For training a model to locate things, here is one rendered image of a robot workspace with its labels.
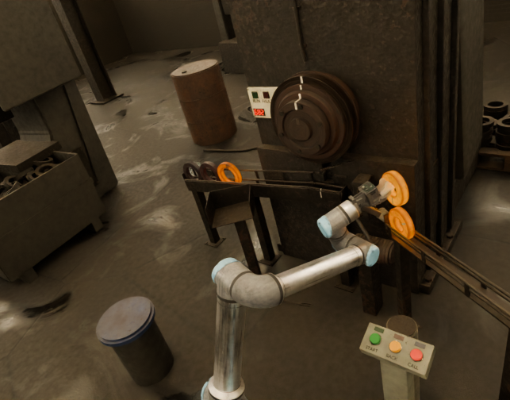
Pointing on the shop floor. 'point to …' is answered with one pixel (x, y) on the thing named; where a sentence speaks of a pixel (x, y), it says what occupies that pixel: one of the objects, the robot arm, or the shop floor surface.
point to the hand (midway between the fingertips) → (394, 184)
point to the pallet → (507, 119)
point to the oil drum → (205, 101)
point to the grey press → (38, 92)
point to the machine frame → (410, 142)
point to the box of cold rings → (38, 213)
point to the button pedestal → (397, 363)
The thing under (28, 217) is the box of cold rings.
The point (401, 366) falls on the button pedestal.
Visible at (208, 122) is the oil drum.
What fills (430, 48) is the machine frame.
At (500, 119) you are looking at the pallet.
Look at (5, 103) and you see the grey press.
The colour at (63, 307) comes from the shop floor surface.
